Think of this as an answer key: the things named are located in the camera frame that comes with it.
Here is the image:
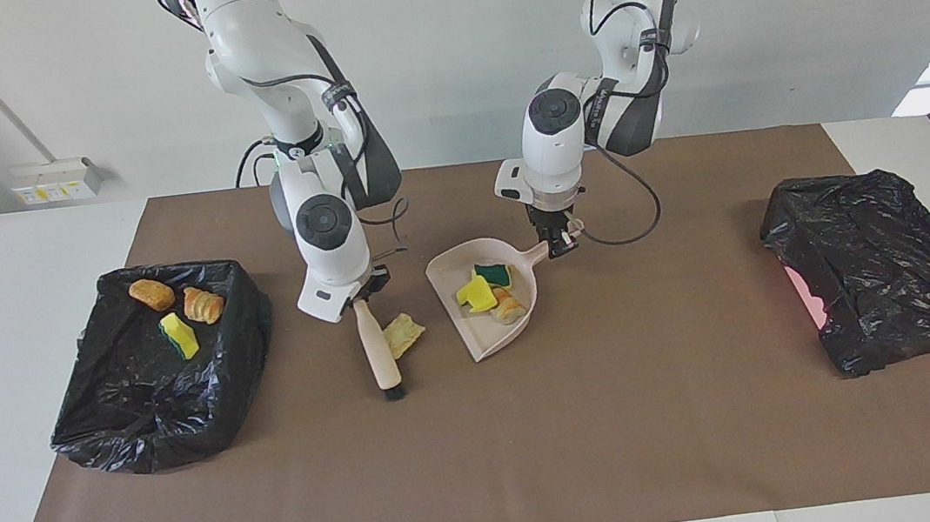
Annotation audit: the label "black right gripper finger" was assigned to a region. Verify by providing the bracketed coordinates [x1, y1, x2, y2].
[359, 267, 395, 305]

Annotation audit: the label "beige hand brush black bristles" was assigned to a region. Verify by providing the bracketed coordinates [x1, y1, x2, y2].
[351, 293, 409, 405]

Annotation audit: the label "yellow green scouring sponge piece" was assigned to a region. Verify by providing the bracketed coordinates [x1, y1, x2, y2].
[474, 260, 514, 291]
[455, 273, 499, 316]
[157, 309, 202, 364]

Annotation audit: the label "beige plastic dustpan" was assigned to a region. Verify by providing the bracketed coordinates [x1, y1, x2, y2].
[422, 227, 594, 367]

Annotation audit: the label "toy croissant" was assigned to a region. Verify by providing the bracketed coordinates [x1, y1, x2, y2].
[487, 283, 530, 327]
[181, 283, 227, 329]

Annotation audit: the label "brown toy bread roll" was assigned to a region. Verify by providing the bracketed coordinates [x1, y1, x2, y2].
[127, 276, 177, 316]

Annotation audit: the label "black plastic trash bag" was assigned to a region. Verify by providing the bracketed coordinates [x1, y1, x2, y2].
[32, 251, 289, 485]
[754, 163, 930, 386]

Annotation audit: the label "pink plastic bin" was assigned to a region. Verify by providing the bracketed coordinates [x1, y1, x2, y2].
[785, 262, 833, 334]

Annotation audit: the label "brown table mat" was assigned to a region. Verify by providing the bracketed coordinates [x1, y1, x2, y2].
[0, 109, 930, 522]

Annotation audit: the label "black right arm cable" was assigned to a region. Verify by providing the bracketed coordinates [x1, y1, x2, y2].
[355, 196, 417, 266]

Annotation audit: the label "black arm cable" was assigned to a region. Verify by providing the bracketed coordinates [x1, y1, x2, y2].
[355, 196, 417, 266]
[567, 130, 666, 251]

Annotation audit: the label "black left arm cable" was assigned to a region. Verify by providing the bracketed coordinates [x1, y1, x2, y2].
[567, 130, 666, 251]

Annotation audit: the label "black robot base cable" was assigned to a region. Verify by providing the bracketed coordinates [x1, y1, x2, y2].
[231, 136, 284, 189]

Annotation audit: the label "white wall socket box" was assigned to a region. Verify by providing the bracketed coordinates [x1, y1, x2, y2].
[10, 156, 105, 208]

